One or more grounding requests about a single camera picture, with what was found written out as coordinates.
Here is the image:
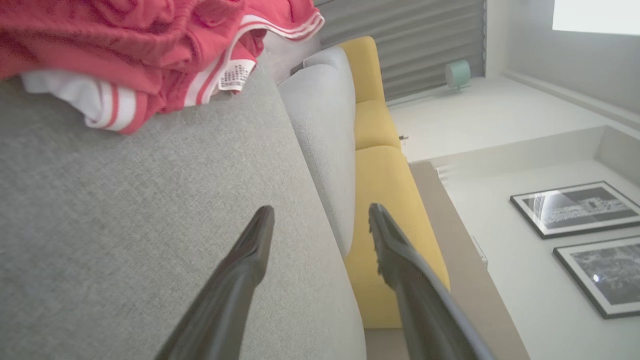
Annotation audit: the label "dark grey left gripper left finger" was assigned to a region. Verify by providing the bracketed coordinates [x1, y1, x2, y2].
[155, 205, 276, 360]

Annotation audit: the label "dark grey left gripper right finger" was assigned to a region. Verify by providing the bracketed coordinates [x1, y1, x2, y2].
[368, 202, 496, 360]

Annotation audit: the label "red white basketball jersey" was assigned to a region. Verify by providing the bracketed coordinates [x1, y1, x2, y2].
[20, 0, 326, 135]

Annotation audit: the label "yellow sofa backrest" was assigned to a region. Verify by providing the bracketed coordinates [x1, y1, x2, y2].
[339, 36, 451, 330]

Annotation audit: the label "large grey sofa seat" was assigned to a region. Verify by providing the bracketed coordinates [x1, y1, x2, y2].
[0, 30, 368, 360]

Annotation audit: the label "black framed picture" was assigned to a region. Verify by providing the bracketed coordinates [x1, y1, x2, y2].
[553, 236, 640, 320]
[510, 181, 640, 240]

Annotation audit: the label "small grey sofa seat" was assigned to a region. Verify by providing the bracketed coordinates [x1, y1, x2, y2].
[277, 46, 357, 258]

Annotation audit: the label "round mint green fan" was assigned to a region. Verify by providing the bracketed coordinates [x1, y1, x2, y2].
[444, 59, 472, 94]

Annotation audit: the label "grey window blinds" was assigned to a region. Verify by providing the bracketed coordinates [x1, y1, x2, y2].
[314, 0, 487, 102]

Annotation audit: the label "bright white light panel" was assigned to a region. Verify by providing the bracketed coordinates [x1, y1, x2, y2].
[552, 0, 640, 37]

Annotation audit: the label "beige wall panel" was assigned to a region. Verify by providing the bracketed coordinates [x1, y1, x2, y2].
[410, 160, 532, 360]

